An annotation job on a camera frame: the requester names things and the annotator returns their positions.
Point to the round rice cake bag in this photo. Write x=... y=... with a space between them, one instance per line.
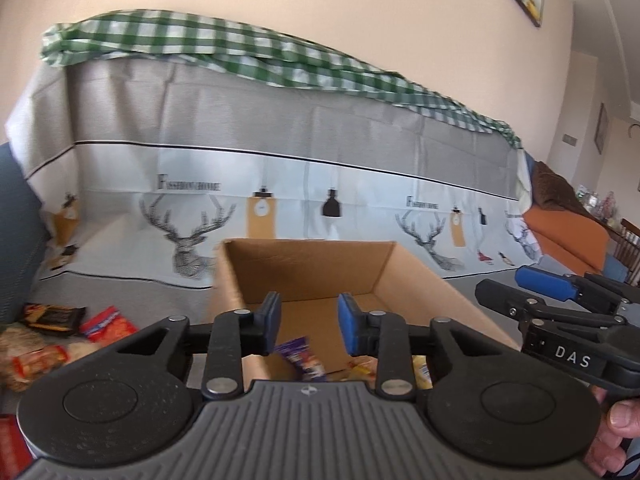
x=16 y=339

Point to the person right hand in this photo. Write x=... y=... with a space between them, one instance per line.
x=614 y=452

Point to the brown cardboard box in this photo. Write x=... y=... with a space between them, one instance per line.
x=309 y=275

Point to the plain red snack packet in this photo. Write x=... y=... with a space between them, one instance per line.
x=14 y=454

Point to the clear bag of biscuits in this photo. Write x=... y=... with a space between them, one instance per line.
x=362 y=369

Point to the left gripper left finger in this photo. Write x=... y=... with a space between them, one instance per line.
x=235 y=335

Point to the purple cartoon snack packet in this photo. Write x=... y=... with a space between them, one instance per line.
x=298 y=353

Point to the yellow snack packet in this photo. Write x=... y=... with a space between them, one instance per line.
x=423 y=377

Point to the green checkered cloth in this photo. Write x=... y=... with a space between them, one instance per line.
x=253 y=53

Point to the red shrimp snack packet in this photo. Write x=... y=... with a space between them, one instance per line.
x=107 y=327

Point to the orange sofa cushion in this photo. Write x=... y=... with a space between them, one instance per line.
x=578 y=242

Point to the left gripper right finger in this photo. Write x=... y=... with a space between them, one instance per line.
x=384 y=336

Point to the small red gold candy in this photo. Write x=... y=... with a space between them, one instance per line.
x=31 y=365

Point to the brown blanket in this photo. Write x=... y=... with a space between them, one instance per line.
x=552 y=192

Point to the grey deer print sofa cover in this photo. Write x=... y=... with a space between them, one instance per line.
x=143 y=168

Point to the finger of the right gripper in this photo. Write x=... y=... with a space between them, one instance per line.
x=593 y=292
x=521 y=306

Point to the black cracker package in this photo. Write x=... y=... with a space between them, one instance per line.
x=53 y=320

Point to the wooden chair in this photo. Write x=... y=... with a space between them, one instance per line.
x=627 y=250

